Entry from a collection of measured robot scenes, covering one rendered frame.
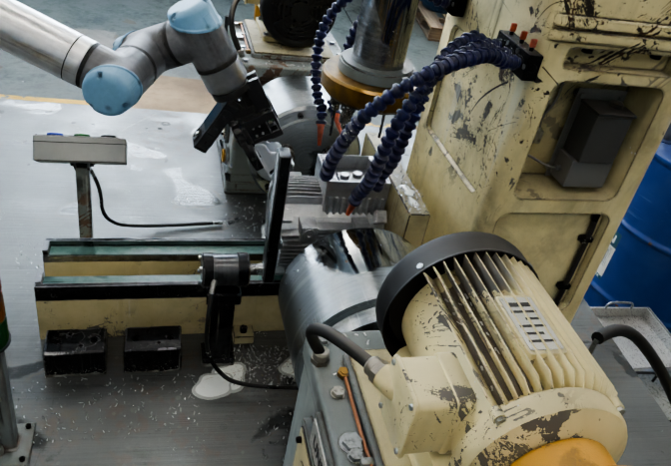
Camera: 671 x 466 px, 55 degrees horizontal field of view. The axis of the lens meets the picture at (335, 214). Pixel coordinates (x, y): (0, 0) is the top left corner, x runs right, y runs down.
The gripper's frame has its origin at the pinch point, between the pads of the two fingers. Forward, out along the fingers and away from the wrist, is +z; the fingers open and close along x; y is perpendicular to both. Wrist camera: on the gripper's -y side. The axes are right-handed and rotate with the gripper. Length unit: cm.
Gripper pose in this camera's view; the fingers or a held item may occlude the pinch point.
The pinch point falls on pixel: (264, 176)
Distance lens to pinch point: 125.9
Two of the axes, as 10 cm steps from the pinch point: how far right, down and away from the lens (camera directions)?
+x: -2.2, -5.7, 7.9
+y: 9.2, -4.0, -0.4
